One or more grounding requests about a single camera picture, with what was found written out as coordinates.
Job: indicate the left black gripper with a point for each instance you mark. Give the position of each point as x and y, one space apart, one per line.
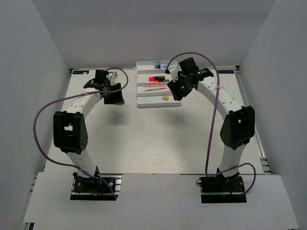
118 97

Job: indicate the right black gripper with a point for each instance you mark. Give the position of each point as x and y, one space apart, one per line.
178 94

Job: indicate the grey thin pen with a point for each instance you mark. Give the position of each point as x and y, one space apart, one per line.
155 89

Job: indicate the tan eraser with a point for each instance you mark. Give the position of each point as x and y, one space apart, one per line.
165 97

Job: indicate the clear blue-capped spray bottle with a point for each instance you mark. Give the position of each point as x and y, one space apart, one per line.
161 66

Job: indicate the pink black highlighter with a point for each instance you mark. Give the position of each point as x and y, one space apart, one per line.
156 78

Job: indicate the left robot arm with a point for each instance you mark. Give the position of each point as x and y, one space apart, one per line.
69 128

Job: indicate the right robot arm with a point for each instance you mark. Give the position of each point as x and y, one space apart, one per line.
238 120

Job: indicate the right blue table label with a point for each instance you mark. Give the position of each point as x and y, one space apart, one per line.
225 71

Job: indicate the blue table label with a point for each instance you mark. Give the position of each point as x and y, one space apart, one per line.
81 72
225 71

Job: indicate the white tiered organizer tray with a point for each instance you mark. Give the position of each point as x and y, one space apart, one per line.
144 70

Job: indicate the left blue table label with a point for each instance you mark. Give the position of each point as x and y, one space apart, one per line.
81 72

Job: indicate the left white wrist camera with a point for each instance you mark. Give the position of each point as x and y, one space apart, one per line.
112 77

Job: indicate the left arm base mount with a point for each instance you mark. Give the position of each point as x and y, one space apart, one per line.
89 189

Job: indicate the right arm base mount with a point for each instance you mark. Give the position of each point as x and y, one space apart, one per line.
214 191

